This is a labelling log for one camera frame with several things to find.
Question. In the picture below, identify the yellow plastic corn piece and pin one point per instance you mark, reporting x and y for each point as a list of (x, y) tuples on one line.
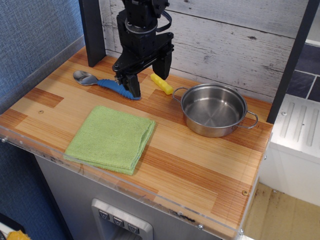
[(162, 84)]

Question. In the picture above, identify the dark right shelf post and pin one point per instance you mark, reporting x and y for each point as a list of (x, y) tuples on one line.
[(303, 31)]

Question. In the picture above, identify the stainless steel pot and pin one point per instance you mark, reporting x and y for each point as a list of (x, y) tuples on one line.
[(214, 110)]

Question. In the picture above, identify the yellow object bottom left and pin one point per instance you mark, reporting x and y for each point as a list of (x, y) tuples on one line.
[(17, 235)]

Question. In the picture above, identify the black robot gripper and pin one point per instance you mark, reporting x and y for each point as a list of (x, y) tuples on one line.
[(141, 48)]

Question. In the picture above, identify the blue handled metal spoon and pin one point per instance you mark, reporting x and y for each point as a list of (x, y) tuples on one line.
[(87, 79)]

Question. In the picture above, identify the white ribbed cabinet top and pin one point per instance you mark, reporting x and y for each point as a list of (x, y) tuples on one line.
[(296, 129)]

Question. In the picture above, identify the dark left shelf post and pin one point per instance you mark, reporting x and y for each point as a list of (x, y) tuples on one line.
[(92, 30)]

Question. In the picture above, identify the dark shelf post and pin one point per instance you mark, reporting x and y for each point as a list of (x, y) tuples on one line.
[(92, 30), (303, 31)]

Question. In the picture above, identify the green cloth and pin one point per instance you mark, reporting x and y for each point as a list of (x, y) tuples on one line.
[(110, 139)]

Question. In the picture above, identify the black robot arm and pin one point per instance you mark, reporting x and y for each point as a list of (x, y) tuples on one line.
[(143, 14)]

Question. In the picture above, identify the silver dispenser button panel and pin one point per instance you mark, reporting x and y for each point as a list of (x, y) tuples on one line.
[(115, 224)]

